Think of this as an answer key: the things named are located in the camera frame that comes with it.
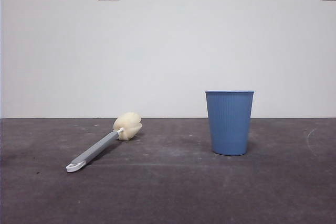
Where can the grey cup brush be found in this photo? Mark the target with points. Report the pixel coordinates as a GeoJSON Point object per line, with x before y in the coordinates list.
{"type": "Point", "coordinates": [94, 148]}

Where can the blue ribbed plastic cup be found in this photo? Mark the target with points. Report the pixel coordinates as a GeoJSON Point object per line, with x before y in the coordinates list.
{"type": "Point", "coordinates": [229, 124]}

